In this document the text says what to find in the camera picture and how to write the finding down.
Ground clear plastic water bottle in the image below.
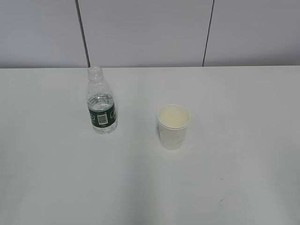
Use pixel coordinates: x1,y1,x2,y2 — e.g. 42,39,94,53
86,66,118,135

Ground white paper cup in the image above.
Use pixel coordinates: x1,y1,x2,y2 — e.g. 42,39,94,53
157,105,191,150

